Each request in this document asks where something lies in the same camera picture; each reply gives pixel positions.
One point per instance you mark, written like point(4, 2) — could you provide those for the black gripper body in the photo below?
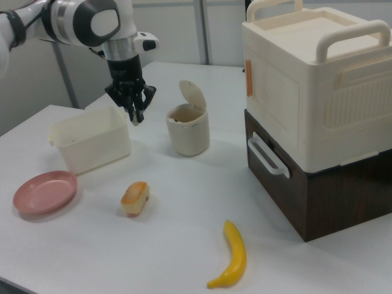
point(125, 72)

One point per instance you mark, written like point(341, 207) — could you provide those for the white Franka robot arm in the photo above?
point(76, 21)

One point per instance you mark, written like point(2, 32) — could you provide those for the cream trash can with lid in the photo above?
point(190, 134)

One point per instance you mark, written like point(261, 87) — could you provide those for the white plastic storage bin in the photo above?
point(95, 147)

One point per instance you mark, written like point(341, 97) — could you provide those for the dark brown drawer box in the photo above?
point(337, 202)

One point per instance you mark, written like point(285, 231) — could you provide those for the grey partition post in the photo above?
point(65, 76)
point(203, 30)

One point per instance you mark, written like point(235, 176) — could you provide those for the toy bread slice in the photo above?
point(134, 197)

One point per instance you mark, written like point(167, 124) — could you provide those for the pink plastic plate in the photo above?
point(44, 193)

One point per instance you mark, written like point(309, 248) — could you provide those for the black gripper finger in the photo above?
point(147, 95)
point(121, 96)

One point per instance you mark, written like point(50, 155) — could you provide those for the yellow toy banana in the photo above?
point(235, 257)

